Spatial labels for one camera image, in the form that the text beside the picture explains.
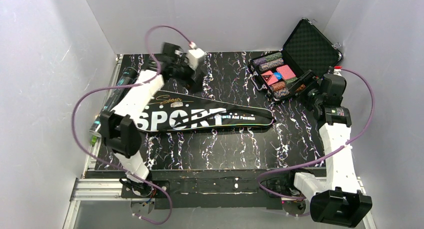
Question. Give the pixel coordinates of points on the green clip on rail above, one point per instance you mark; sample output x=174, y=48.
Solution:
x=93, y=140

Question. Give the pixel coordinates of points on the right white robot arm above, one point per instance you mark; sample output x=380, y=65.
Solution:
x=339, y=200

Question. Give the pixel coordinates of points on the black shuttlecock tube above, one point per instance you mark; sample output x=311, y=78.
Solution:
x=128, y=77

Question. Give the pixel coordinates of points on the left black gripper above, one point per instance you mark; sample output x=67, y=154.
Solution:
x=185, y=74

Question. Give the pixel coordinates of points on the aluminium rail frame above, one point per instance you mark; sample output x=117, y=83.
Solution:
x=109, y=189

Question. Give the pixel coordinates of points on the black poker chip case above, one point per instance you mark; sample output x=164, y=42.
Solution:
x=304, y=58

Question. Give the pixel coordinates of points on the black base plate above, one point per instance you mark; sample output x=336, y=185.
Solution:
x=225, y=188

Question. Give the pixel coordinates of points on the black racket bag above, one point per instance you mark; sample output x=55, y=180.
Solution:
x=171, y=111

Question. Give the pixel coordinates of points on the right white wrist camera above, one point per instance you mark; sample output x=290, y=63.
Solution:
x=336, y=70

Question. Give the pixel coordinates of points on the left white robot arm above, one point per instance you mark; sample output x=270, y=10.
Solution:
x=118, y=127

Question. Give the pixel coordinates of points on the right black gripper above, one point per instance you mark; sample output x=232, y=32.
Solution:
x=311, y=97

